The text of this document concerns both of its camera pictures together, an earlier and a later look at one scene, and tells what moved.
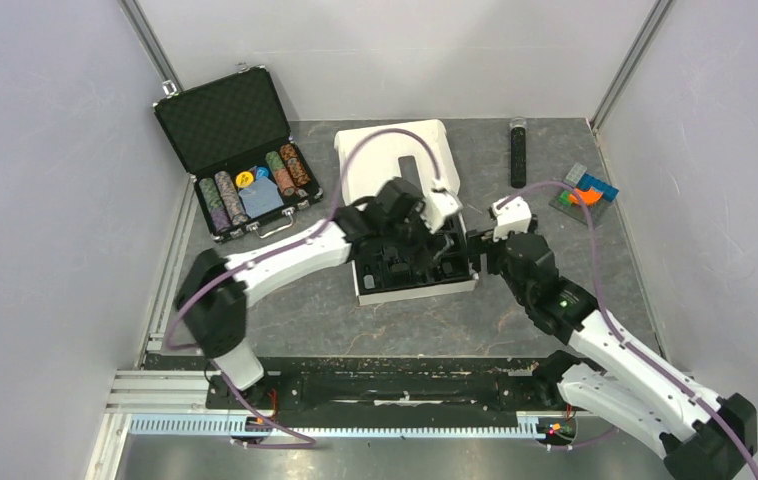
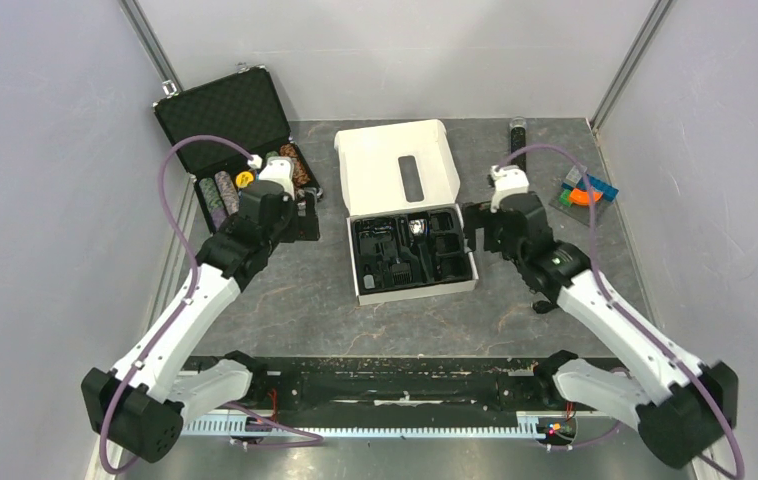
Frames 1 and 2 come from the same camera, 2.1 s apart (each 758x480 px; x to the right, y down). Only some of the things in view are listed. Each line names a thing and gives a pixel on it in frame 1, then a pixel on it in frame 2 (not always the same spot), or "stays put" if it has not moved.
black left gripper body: [408, 238] -> [301, 227]
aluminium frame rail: [181, 402] stays put
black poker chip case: [233, 139] stays put
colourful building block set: [597, 195] stays put
